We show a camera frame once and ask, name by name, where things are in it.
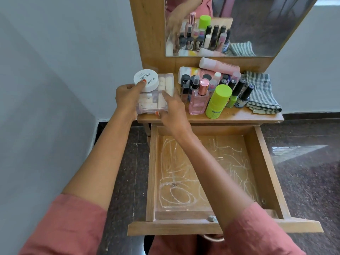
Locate person's right hand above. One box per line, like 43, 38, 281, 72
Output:
155, 91, 193, 140

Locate person's left hand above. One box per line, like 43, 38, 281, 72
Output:
115, 79, 147, 123

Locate clear box of beige tubes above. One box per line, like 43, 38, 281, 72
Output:
136, 73, 175, 114

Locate pink perfume bottle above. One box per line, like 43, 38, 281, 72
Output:
188, 78, 210, 115

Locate white round jar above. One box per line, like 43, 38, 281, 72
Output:
133, 69, 159, 93

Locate cluster of small cosmetic bottles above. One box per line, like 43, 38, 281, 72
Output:
180, 71, 242, 104

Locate lime green bottle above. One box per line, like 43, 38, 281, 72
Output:
205, 84, 233, 120

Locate pink tube yellow print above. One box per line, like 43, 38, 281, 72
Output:
177, 66, 213, 84

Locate green nail polish bottle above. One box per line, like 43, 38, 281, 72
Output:
226, 78, 248, 109

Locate white label nail polish bottle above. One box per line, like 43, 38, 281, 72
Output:
234, 84, 255, 109

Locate pink tube white cap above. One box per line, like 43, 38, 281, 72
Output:
199, 57, 241, 75

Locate wooden drawer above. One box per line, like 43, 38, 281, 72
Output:
127, 124, 324, 236

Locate green striped cloth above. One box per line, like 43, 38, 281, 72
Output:
243, 70, 283, 114

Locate person's right forearm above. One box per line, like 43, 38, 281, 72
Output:
175, 129, 254, 231

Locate person's left forearm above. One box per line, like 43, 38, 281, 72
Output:
62, 108, 133, 211

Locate person's legs pink trousers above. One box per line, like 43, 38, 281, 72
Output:
147, 234, 226, 255

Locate person's left pink sleeve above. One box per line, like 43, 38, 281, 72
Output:
18, 193, 107, 255

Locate person's pink sleeve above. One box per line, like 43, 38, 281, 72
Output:
223, 202, 306, 255
18, 193, 107, 255

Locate person's right pink sleeve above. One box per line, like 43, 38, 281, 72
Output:
223, 202, 306, 255

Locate wooden dressing table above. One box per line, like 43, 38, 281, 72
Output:
129, 0, 319, 136

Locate dressing table mirror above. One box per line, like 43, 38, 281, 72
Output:
164, 0, 319, 57

